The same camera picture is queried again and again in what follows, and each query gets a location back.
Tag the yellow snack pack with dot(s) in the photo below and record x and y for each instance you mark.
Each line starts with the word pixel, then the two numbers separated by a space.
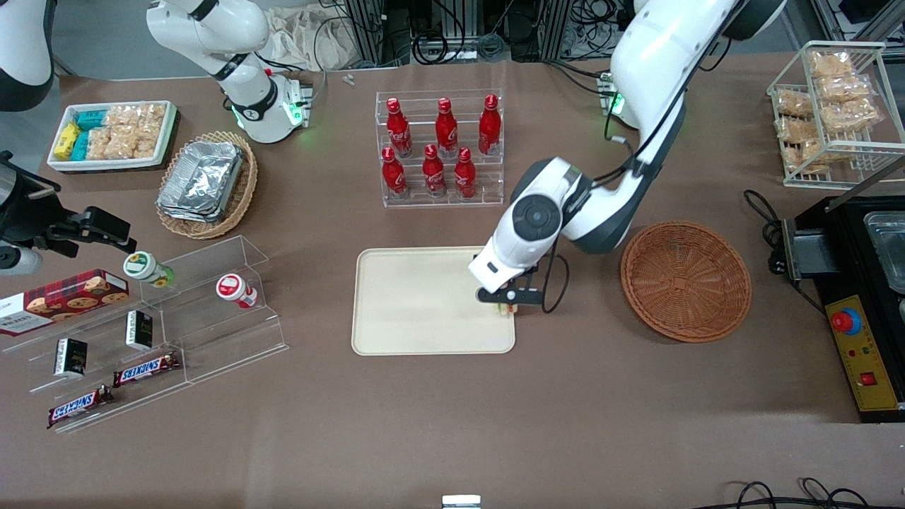
pixel 66 141

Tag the white rectangular snack tray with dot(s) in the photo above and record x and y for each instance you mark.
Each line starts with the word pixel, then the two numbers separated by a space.
pixel 113 164

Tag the red emergency stop button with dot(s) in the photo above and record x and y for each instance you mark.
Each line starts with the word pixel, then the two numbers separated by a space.
pixel 845 322

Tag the clear rice cracker bag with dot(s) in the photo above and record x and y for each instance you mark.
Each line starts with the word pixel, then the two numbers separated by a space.
pixel 121 140
pixel 99 143
pixel 150 131

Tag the red cola bottle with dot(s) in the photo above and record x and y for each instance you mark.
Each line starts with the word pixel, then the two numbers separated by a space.
pixel 394 175
pixel 464 175
pixel 434 173
pixel 489 131
pixel 446 131
pixel 399 131

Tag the beige cloth bag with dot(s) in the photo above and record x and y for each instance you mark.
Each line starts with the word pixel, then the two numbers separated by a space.
pixel 304 39

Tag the clear acrylic stepped shelf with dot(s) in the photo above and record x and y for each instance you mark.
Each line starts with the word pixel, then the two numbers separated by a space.
pixel 212 332

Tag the red tartan cookie box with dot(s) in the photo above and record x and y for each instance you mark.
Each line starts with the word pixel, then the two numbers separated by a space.
pixel 63 300

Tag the snickers chocolate bar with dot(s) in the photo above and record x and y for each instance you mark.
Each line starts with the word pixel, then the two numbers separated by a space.
pixel 145 369
pixel 78 406

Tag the steel pan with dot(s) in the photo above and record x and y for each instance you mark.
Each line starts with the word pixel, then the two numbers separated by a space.
pixel 889 247

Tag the teal snack pack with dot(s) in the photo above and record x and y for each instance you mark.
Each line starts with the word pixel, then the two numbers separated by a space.
pixel 92 119
pixel 80 146

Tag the fried snack bag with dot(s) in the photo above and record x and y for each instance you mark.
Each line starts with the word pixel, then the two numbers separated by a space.
pixel 795 104
pixel 852 116
pixel 813 154
pixel 795 129
pixel 831 65
pixel 843 88

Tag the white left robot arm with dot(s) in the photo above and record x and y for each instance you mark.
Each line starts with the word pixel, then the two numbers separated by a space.
pixel 636 162

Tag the silver metal bracket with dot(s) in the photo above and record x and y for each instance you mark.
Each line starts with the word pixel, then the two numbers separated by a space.
pixel 461 502

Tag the cream plastic tray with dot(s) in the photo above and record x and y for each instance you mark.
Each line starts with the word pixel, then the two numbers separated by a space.
pixel 417 304

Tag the brown round wicker basket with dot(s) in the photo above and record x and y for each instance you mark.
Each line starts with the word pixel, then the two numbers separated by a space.
pixel 686 283

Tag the red lid small bottle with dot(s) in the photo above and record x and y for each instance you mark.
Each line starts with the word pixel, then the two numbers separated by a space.
pixel 235 290

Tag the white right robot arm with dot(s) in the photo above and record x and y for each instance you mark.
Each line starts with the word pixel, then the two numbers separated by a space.
pixel 251 106

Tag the triangular sandwich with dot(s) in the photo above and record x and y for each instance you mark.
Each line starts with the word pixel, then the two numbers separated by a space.
pixel 507 310

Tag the aluminium frame rack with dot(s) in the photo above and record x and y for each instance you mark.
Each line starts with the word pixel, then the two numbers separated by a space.
pixel 368 32

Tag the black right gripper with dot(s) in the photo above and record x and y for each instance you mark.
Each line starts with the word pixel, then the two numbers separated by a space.
pixel 27 214

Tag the clear acrylic bottle rack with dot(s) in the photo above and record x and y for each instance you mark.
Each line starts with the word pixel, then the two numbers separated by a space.
pixel 442 201

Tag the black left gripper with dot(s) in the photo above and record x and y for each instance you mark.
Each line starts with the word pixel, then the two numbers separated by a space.
pixel 534 269

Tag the black machine with yellow panel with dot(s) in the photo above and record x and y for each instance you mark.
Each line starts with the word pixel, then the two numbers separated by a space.
pixel 855 382

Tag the green lid small bottle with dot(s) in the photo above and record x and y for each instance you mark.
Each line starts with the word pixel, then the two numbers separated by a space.
pixel 145 268

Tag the aluminium foil tray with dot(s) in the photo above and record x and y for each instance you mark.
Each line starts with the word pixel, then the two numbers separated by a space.
pixel 187 216
pixel 203 177

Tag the light oval wicker basket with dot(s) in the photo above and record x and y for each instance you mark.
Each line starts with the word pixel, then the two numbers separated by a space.
pixel 240 191

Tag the small black box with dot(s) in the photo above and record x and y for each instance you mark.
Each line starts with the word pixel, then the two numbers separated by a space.
pixel 139 330
pixel 71 357

